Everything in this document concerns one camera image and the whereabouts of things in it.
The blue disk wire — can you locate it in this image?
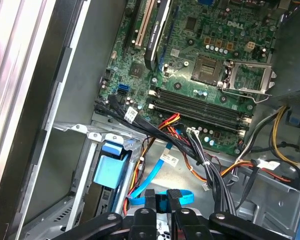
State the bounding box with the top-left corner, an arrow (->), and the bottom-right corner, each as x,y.
126,141 -> 195,213

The grey metal disk bay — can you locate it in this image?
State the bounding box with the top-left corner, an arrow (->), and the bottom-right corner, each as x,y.
46,121 -> 145,240

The grey power supply unit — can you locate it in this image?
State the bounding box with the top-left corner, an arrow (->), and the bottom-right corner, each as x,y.
267,0 -> 300,103

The black graphics card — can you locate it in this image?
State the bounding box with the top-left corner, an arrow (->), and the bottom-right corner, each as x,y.
143,0 -> 172,72

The black expansion slot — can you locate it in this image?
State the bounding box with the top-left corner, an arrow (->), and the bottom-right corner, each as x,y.
123,0 -> 141,58

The orange red yellow power wire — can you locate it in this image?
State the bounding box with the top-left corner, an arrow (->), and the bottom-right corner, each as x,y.
158,112 -> 211,182

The green motherboard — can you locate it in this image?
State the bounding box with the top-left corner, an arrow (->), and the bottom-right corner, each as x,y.
94,0 -> 281,157

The metal socket cover frame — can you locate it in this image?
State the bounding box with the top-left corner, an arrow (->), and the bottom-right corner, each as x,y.
224,59 -> 276,95

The black open PC case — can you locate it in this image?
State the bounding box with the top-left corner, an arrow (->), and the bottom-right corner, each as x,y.
0,0 -> 300,240

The black RAM slot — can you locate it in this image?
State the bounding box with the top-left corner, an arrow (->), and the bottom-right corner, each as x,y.
149,87 -> 253,122
152,92 -> 252,126
148,99 -> 250,131
149,104 -> 246,137

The white expansion slot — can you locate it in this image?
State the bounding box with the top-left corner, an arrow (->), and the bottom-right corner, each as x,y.
134,0 -> 157,51

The CPU socket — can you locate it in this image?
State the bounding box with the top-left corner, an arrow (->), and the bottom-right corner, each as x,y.
189,54 -> 225,85

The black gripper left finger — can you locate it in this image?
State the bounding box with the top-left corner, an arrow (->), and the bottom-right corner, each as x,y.
62,189 -> 159,240

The yellow and black power cable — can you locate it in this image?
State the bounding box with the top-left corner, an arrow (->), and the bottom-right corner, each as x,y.
269,104 -> 300,173

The grey and black wire bundle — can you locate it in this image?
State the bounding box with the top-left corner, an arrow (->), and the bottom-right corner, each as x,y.
186,127 -> 238,216

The hard disk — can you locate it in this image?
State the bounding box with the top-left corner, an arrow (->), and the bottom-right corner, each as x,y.
92,142 -> 141,218

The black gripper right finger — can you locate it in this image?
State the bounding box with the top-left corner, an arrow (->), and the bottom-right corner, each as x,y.
166,189 -> 300,240

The thin wire locking lever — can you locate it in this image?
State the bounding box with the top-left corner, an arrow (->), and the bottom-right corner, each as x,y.
221,82 -> 273,104

